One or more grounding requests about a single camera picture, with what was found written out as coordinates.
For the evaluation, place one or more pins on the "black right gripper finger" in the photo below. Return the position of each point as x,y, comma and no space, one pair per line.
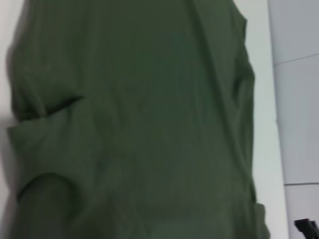
310,229

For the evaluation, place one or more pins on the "dark green t-shirt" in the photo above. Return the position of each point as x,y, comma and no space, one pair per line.
139,119

